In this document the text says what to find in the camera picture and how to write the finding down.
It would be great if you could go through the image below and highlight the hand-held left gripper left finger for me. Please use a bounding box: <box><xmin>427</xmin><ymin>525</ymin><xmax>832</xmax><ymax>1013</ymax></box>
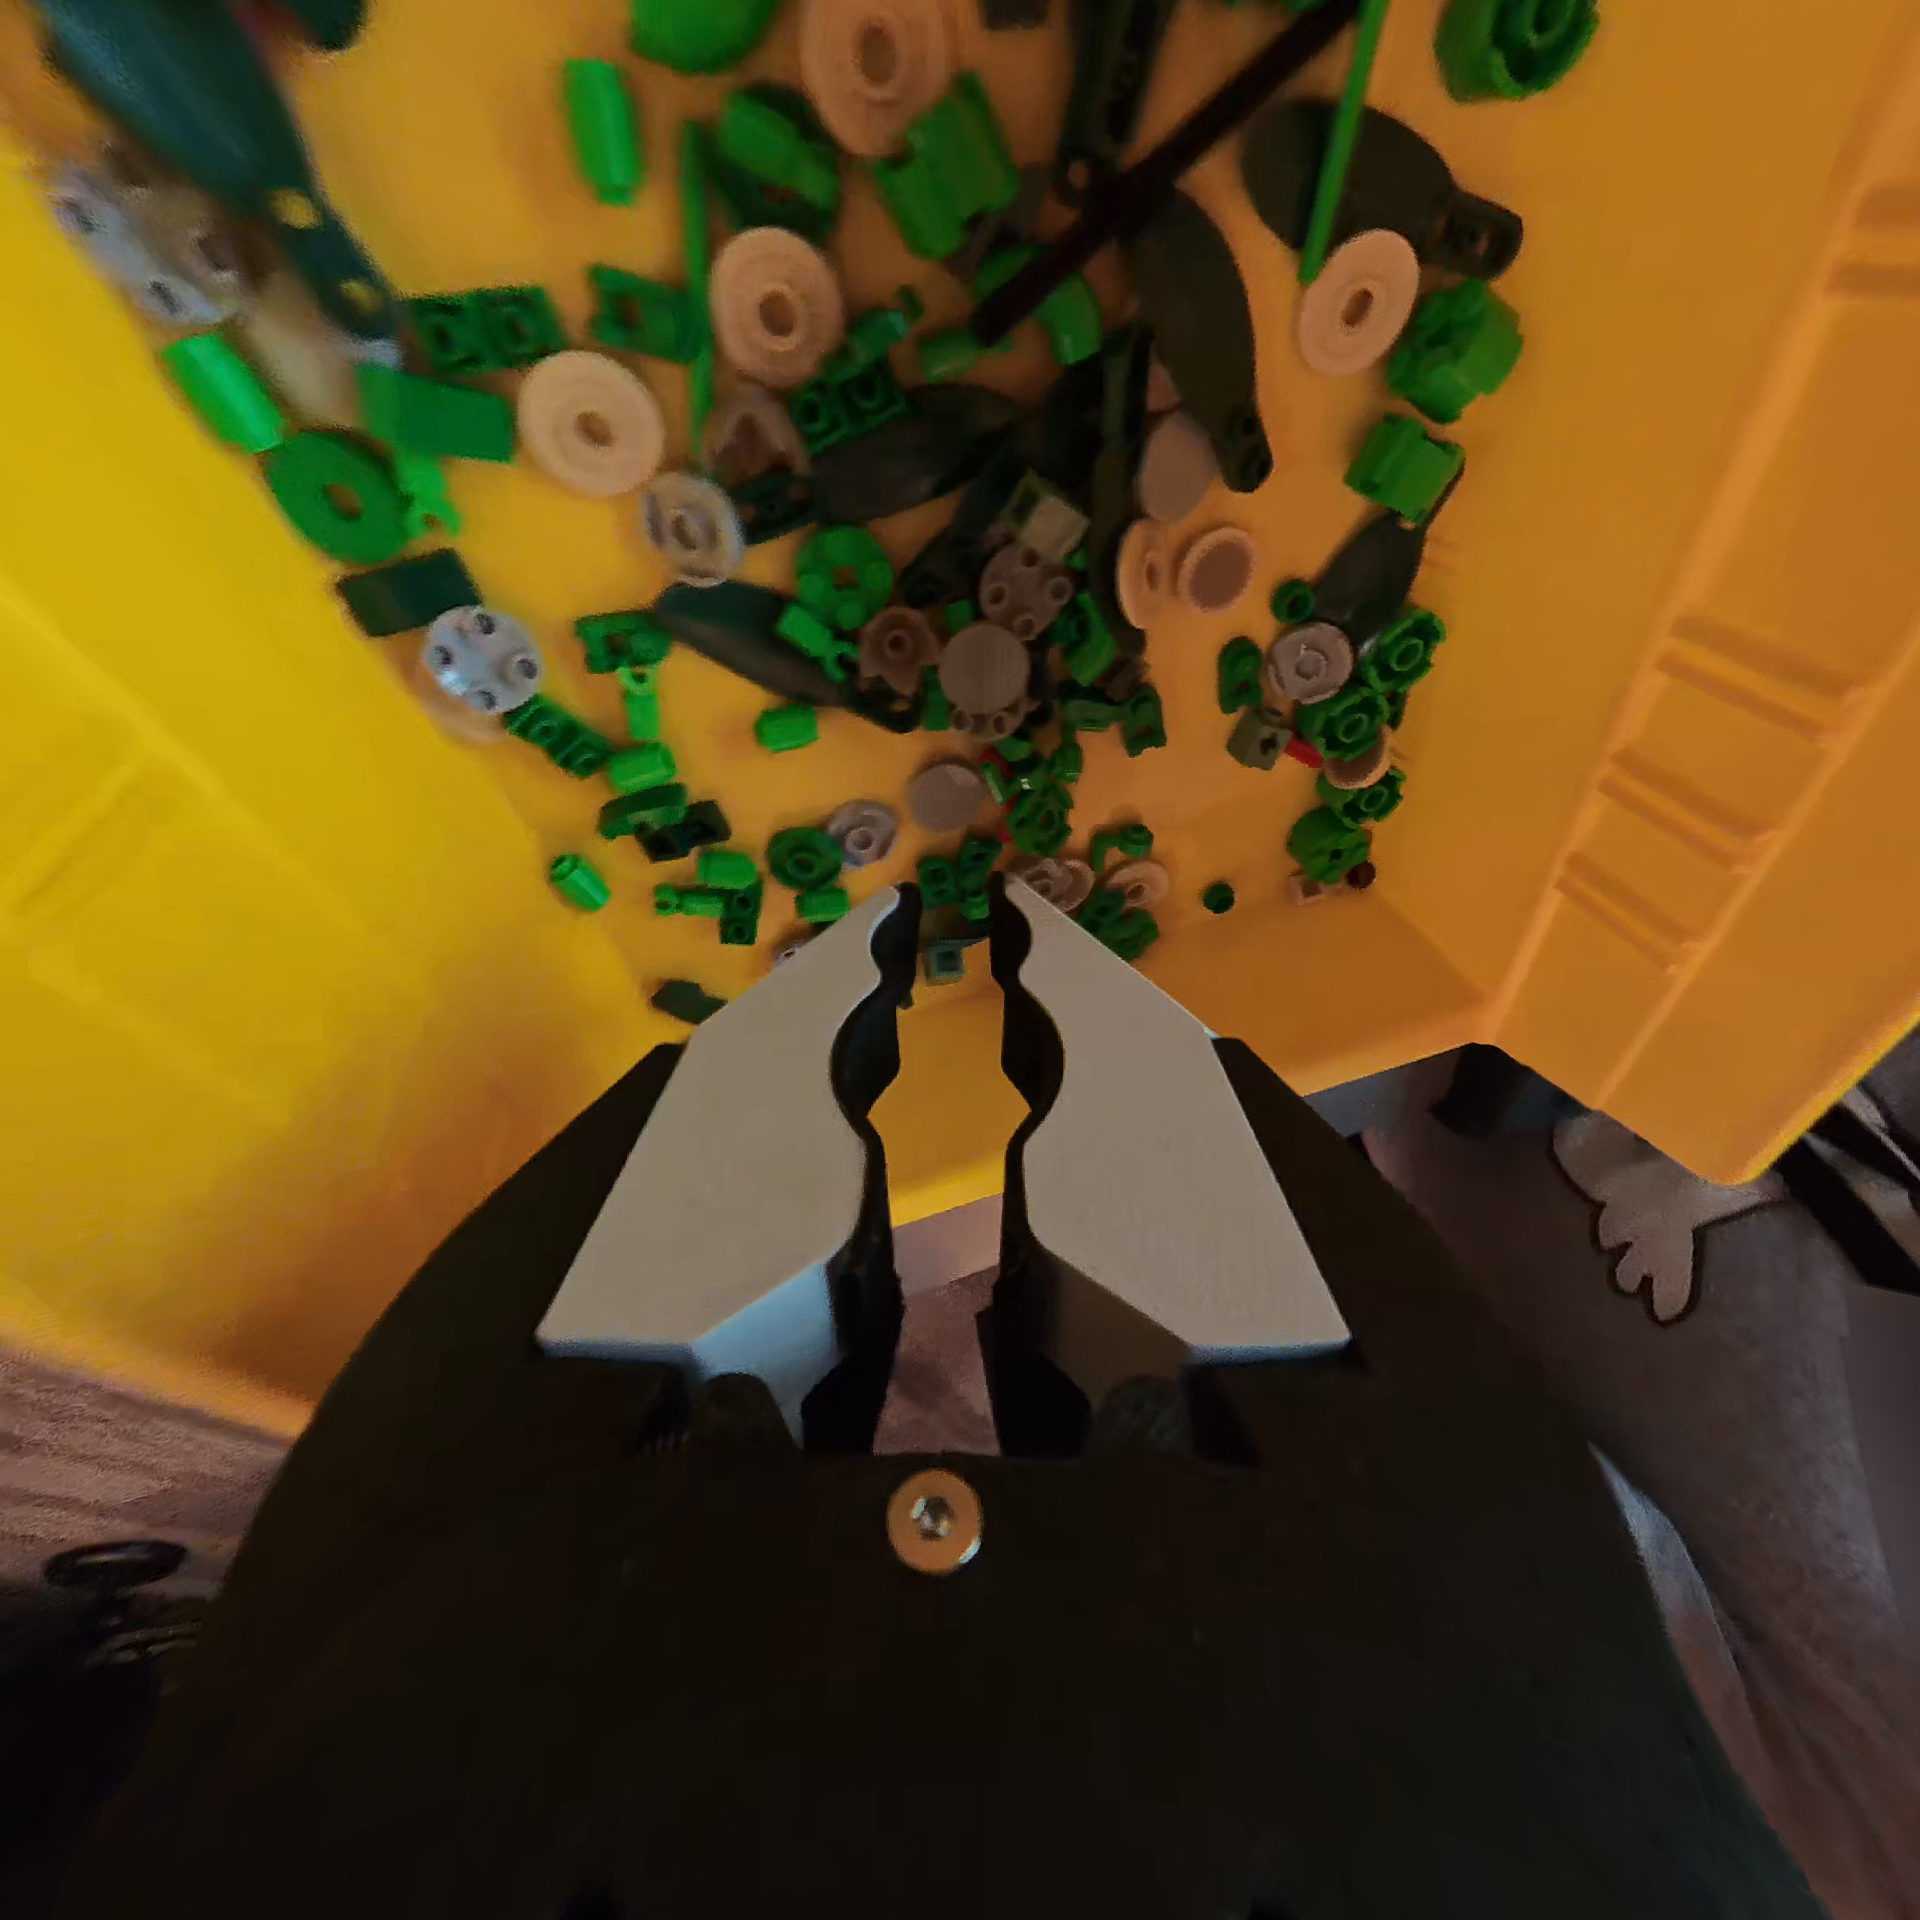
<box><xmin>535</xmin><ymin>882</ymin><xmax>924</xmax><ymax>1454</ymax></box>

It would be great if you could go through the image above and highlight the beige ringed disc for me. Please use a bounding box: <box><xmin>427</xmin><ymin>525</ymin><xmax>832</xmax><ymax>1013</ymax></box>
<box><xmin>1296</xmin><ymin>229</ymin><xmax>1421</xmax><ymax>376</ymax></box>
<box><xmin>517</xmin><ymin>350</ymin><xmax>667</xmax><ymax>499</ymax></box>
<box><xmin>796</xmin><ymin>0</ymin><xmax>963</xmax><ymax>157</ymax></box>
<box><xmin>709</xmin><ymin>227</ymin><xmax>845</xmax><ymax>390</ymax></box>

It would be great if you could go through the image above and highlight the yellow plastic bin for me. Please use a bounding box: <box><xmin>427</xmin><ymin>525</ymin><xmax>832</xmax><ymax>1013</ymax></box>
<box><xmin>0</xmin><ymin>0</ymin><xmax>1920</xmax><ymax>1444</ymax></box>

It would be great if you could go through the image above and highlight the dark green long beam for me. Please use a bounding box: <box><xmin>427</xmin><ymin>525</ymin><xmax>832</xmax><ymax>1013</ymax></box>
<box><xmin>41</xmin><ymin>0</ymin><xmax>400</xmax><ymax>350</ymax></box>

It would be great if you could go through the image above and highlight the pile of small toy pieces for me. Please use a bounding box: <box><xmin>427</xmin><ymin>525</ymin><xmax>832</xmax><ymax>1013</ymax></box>
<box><xmin>46</xmin><ymin>0</ymin><xmax>1599</xmax><ymax>1023</ymax></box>

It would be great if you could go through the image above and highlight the thin green stick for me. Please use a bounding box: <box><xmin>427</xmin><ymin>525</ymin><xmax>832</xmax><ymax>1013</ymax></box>
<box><xmin>1296</xmin><ymin>0</ymin><xmax>1391</xmax><ymax>288</ymax></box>

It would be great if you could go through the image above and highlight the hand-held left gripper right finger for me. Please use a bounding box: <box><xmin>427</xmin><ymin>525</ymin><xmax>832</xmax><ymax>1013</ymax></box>
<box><xmin>979</xmin><ymin>874</ymin><xmax>1355</xmax><ymax>1454</ymax></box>

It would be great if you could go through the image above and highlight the black axle stick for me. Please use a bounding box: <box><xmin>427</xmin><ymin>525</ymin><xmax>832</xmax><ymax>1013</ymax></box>
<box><xmin>972</xmin><ymin>0</ymin><xmax>1364</xmax><ymax>344</ymax></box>

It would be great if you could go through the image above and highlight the dark green leaf piece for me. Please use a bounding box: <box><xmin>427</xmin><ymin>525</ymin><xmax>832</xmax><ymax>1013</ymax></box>
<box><xmin>652</xmin><ymin>580</ymin><xmax>876</xmax><ymax>710</ymax></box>
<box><xmin>1238</xmin><ymin>96</ymin><xmax>1527</xmax><ymax>280</ymax></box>
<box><xmin>1311</xmin><ymin>501</ymin><xmax>1443</xmax><ymax>640</ymax></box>
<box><xmin>1131</xmin><ymin>191</ymin><xmax>1278</xmax><ymax>495</ymax></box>
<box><xmin>806</xmin><ymin>381</ymin><xmax>1030</xmax><ymax>528</ymax></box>

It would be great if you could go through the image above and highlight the large flat green ring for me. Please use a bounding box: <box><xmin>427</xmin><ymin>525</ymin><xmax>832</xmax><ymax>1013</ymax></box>
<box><xmin>264</xmin><ymin>430</ymin><xmax>416</xmax><ymax>570</ymax></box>

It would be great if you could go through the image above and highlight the black object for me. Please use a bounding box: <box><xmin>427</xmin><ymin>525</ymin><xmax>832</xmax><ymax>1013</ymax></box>
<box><xmin>0</xmin><ymin>1536</ymin><xmax>214</xmax><ymax>1671</ymax></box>

